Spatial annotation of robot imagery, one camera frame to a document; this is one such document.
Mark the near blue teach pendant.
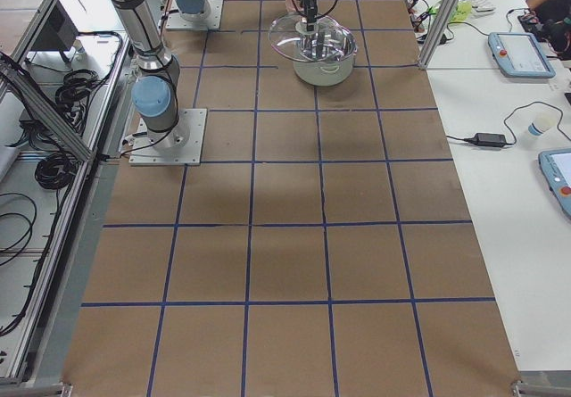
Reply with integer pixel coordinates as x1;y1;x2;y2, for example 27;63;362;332
538;148;571;217

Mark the seated person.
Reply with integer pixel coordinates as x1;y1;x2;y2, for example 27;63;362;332
526;0;570;60

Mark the far blue teach pendant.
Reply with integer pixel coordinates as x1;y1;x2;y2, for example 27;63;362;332
487;32;556;79

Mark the blue teach pendant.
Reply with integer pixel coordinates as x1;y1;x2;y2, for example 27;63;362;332
487;32;556;79
538;148;571;217

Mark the paper cup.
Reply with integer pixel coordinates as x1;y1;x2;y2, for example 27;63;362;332
527;114;557;136

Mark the black cable bundle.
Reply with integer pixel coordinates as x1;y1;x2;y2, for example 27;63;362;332
34;69;112;193

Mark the glass pot lid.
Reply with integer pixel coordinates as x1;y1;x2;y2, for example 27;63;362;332
268;13;357;62

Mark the black power adapter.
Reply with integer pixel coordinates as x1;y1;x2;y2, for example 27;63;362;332
463;133;508;148

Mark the aluminium frame post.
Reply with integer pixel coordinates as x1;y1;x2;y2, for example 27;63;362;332
418;0;459;70

